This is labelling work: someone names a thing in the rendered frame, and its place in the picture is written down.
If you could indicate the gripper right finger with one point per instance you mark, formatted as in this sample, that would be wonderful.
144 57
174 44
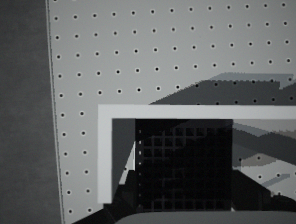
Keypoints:
248 195

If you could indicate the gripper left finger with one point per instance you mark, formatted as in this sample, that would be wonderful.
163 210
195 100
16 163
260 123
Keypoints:
120 207

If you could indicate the black well plate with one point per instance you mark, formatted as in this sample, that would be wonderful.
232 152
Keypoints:
160 154

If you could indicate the grey perforated base plate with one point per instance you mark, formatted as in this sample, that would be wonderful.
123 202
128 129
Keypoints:
164 52

